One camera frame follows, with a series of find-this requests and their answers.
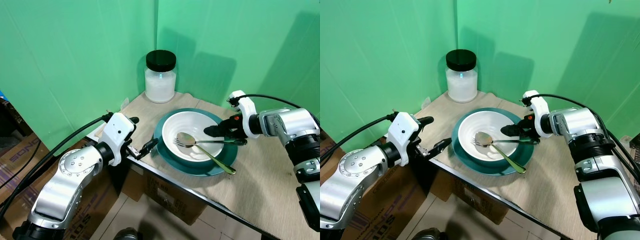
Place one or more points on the silver metal fork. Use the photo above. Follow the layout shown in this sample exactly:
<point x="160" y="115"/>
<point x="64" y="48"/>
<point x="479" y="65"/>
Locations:
<point x="502" y="142"/>
<point x="205" y="142"/>

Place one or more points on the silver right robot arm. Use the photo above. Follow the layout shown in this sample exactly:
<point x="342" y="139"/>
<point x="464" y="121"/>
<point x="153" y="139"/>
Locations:
<point x="580" y="125"/>
<point x="290" y="125"/>

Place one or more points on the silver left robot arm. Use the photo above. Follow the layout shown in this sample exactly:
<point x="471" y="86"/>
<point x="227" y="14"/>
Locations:
<point x="357" y="172"/>
<point x="75" y="170"/>

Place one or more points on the teal round plate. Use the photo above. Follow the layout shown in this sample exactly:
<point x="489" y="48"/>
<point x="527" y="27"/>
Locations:
<point x="167" y="160"/>
<point x="465" y="160"/>

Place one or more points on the white ceramic bowl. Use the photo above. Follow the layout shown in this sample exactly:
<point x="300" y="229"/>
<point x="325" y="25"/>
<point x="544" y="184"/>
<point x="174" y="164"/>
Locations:
<point x="482" y="122"/>
<point x="187" y="125"/>

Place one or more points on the black-lidded jar of white powder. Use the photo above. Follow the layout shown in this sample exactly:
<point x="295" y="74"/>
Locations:
<point x="461" y="82"/>
<point x="160" y="82"/>

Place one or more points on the brown cardboard box with label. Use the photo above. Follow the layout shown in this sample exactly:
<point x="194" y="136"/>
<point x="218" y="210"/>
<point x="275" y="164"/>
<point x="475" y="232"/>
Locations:
<point x="165" y="197"/>
<point x="470" y="197"/>

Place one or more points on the brown cardboard box with print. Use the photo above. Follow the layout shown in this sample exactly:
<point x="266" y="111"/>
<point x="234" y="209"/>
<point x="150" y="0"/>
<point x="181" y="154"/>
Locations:
<point x="92" y="215"/>
<point x="395" y="205"/>

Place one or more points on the flat printed cardboard box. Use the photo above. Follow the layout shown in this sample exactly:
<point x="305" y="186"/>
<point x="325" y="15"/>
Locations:
<point x="331" y="150"/>
<point x="22" y="160"/>

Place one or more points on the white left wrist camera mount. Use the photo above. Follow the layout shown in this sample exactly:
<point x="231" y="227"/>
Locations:
<point x="404" y="131"/>
<point x="119" y="132"/>

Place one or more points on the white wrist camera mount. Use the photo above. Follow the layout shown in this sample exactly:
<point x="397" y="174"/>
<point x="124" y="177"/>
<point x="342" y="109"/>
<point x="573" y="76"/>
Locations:
<point x="246" y="107"/>
<point x="404" y="131"/>
<point x="539" y="106"/>
<point x="119" y="132"/>

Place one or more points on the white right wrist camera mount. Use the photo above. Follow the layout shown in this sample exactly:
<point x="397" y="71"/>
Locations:
<point x="246" y="107"/>
<point x="539" y="106"/>

